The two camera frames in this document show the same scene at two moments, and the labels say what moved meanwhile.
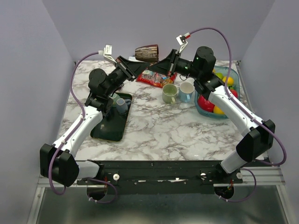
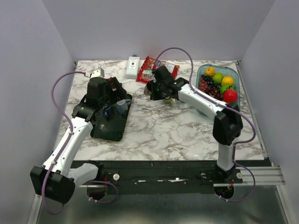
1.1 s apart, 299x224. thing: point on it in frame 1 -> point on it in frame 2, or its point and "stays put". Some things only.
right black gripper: (168, 64) -> (154, 96)
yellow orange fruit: (230, 80) stays put
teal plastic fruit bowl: (224, 70) stays put
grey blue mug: (122, 105) stays put
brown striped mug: (148, 53) -> (146, 91)
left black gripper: (132, 69) -> (119, 94)
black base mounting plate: (164, 176) stays put
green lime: (219, 75) stays put
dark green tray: (112, 127) stays put
